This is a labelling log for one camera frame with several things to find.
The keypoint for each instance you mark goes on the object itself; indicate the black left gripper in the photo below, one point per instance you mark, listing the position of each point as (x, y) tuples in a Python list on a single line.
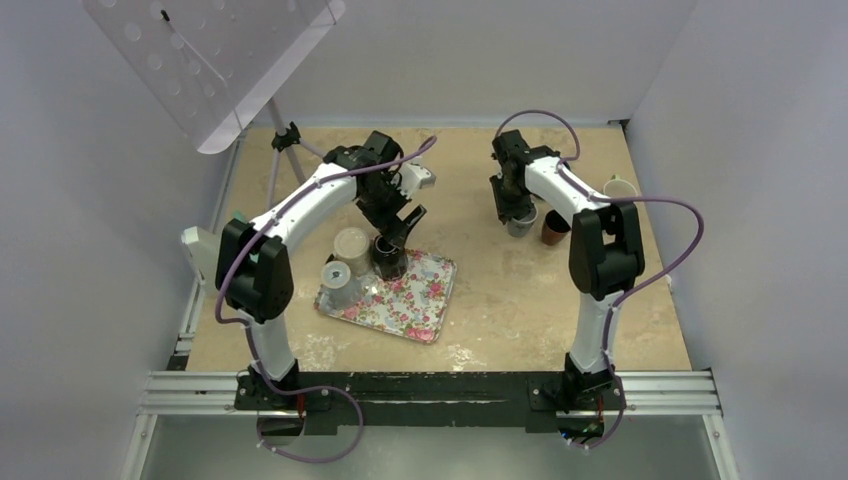
[(390, 226)]

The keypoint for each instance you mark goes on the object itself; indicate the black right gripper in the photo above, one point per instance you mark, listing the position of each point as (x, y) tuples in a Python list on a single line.
[(506, 209)]

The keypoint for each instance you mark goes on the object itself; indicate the small blue-grey mug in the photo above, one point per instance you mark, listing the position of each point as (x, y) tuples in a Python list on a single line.
[(521, 226)]

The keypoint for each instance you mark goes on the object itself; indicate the small brown mug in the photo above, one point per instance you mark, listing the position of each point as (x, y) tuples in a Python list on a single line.
[(555, 228)]

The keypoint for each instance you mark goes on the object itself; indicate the light green mug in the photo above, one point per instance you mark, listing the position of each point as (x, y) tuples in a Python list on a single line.
[(618, 187)]

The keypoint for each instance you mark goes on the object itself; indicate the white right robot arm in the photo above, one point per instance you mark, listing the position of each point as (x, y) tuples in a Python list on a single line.
[(606, 254)]

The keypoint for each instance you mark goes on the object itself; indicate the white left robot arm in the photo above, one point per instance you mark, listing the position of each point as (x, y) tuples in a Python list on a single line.
[(254, 279)]

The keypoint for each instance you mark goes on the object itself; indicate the black glossy mug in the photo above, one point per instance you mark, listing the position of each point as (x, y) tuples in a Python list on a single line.
[(388, 261)]

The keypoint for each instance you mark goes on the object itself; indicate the cream white mug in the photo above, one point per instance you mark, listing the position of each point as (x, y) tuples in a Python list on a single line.
[(352, 246)]

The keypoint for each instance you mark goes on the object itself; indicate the light grey mug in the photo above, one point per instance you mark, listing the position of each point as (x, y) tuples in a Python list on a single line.
[(340, 289)]

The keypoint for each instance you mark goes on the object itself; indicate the floral serving tray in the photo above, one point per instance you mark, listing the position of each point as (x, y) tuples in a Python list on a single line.
[(411, 307)]

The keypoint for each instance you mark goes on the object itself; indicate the white angular block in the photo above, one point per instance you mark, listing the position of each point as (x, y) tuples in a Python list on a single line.
[(201, 248)]

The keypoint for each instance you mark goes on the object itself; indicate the white music stand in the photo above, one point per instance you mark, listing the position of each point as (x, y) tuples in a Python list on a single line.
[(214, 65)]

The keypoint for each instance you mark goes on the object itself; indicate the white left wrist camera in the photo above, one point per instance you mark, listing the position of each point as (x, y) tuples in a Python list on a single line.
[(413, 178)]

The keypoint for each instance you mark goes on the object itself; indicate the teal handle tool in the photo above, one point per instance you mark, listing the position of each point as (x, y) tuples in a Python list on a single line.
[(237, 215)]

